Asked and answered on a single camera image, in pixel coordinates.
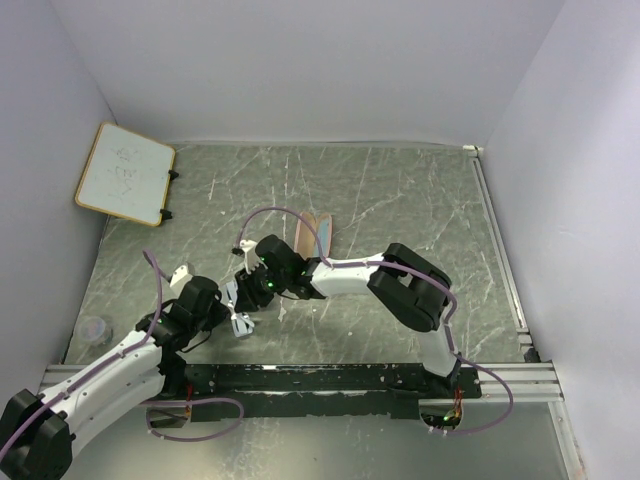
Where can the pink glasses case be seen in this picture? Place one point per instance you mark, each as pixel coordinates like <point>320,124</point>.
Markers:
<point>305,243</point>

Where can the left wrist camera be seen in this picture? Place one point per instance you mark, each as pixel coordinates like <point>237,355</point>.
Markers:
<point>180,277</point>

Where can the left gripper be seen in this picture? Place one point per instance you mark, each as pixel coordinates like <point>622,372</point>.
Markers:
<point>220,310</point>

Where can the small whiteboard with orange frame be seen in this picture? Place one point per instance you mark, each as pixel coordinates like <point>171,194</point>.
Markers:
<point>127,176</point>

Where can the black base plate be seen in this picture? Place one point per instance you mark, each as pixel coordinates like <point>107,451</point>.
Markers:
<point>394,390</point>

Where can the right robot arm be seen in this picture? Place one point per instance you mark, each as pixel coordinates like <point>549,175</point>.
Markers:
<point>412,289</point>

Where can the aluminium rail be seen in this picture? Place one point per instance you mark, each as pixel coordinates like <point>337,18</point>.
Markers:
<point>528,382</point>

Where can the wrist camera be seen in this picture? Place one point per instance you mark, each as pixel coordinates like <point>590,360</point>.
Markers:
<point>247,250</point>
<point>180,277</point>

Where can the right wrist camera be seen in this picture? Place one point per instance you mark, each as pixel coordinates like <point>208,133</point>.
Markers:
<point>247,250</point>

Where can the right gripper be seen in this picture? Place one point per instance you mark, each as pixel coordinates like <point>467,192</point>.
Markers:
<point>248,297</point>

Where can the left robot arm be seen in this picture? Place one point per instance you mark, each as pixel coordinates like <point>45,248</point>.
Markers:
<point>41,433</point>

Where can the white sunglasses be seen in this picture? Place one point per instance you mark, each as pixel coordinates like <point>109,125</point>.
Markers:
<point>242,325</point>

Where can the light blue cleaning cloth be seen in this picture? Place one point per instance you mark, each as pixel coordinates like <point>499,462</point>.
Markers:
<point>324,231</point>

